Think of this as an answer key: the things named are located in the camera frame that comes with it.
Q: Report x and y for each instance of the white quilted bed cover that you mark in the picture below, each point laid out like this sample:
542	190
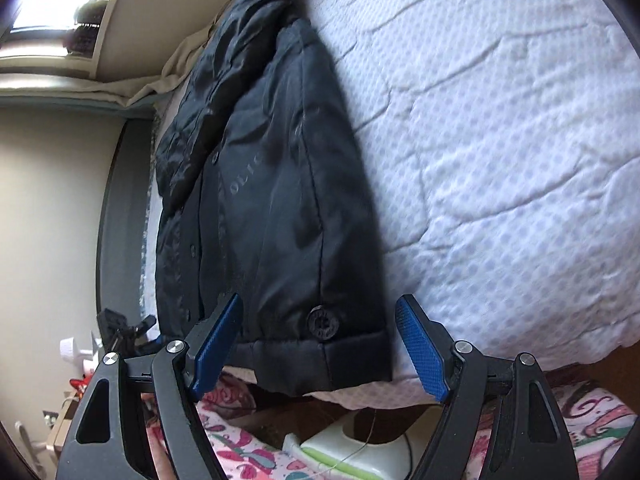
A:
500	160

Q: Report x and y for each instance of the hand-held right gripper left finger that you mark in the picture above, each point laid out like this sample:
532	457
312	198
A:
215	345

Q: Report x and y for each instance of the white plastic object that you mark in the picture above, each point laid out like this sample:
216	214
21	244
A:
72	349

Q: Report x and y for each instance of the white and green plastic device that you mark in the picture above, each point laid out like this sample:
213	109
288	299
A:
350	455

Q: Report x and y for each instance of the dark grey bed headboard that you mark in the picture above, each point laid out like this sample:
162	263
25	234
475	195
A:
122	220

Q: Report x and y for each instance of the window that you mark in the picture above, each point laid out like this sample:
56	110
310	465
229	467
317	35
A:
40	15

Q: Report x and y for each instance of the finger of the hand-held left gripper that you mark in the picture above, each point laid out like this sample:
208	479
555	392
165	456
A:
142	325
152	344

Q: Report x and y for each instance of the dark navy buttoned jacket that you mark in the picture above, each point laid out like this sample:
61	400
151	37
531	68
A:
280	185

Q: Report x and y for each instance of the dark filled glass jar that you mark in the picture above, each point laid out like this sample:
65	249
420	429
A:
81	41
89	12

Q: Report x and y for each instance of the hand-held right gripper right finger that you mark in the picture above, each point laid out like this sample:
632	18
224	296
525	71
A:
420	350

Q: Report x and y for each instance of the beige curtain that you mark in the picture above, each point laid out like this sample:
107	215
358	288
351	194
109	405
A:
165	80

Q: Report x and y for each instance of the small red object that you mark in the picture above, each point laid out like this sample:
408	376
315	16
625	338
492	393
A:
80	386

